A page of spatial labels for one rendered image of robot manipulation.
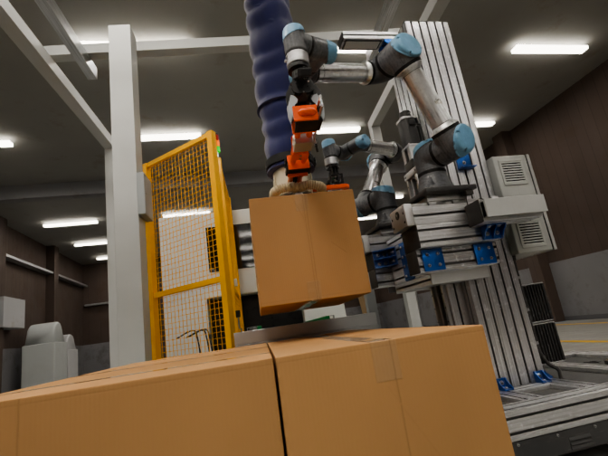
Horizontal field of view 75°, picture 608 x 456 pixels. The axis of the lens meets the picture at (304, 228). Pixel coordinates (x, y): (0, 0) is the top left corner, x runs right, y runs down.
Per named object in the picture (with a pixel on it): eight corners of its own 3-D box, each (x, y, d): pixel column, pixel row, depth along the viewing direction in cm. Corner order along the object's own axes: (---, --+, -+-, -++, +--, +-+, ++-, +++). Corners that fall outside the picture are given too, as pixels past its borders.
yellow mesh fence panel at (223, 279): (149, 436, 284) (137, 165, 334) (160, 432, 292) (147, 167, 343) (242, 437, 242) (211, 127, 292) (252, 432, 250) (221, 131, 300)
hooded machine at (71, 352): (53, 387, 1073) (54, 337, 1105) (79, 384, 1086) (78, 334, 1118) (42, 391, 1008) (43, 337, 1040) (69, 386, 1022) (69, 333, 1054)
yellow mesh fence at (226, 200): (243, 397, 401) (223, 200, 451) (253, 395, 402) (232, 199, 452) (236, 422, 288) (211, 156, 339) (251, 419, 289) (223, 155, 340)
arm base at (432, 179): (443, 199, 175) (438, 178, 178) (462, 187, 161) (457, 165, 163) (412, 202, 172) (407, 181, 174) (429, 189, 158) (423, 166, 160)
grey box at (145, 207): (146, 222, 284) (144, 183, 291) (154, 221, 285) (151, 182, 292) (137, 213, 265) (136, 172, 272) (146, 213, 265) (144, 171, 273)
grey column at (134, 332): (121, 451, 250) (109, 46, 323) (171, 442, 254) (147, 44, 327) (103, 467, 222) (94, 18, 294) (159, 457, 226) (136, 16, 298)
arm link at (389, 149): (413, 156, 243) (365, 148, 208) (397, 164, 250) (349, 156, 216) (407, 139, 245) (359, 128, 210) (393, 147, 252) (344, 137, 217)
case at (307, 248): (260, 316, 195) (251, 237, 205) (339, 305, 201) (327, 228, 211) (261, 308, 138) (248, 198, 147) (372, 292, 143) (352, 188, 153)
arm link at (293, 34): (309, 24, 133) (287, 17, 129) (314, 52, 130) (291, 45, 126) (299, 40, 140) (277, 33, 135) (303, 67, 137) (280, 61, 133)
